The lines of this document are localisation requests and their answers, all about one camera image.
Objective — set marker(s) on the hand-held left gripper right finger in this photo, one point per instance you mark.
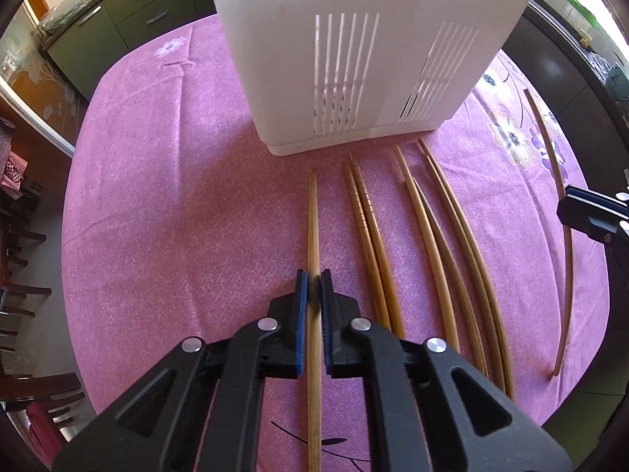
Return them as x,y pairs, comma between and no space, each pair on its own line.
327,334

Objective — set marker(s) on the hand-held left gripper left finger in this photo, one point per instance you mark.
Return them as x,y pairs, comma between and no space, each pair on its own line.
302,334

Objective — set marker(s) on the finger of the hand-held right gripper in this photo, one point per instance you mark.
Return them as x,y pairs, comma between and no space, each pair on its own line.
599,195

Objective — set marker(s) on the long bamboo chopstick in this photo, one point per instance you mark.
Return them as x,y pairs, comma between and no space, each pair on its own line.
566,300
313,226

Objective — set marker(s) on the set of wooden chopsticks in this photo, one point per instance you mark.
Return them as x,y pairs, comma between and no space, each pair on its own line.
364,211

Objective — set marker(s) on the white slotted utensil holder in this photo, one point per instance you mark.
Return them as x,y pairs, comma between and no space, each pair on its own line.
275,34

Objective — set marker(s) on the dark kitchen base cabinets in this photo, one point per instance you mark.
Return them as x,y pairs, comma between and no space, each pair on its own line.
540,69

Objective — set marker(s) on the purple floral tablecloth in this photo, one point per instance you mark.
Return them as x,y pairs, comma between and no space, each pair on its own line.
172,206

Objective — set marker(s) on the dark wooden chair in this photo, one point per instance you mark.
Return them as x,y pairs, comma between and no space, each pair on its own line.
19,265
44,403

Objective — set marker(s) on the checkered apron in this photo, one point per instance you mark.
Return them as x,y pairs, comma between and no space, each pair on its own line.
10,157

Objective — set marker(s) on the green kitchen base cabinets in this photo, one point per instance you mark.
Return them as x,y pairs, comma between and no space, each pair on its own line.
142,14

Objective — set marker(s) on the floral glass sliding door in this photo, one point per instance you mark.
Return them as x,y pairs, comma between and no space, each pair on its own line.
34,83

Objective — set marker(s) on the clear plastic bag of vegetables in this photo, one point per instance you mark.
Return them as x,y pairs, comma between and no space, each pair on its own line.
69,7

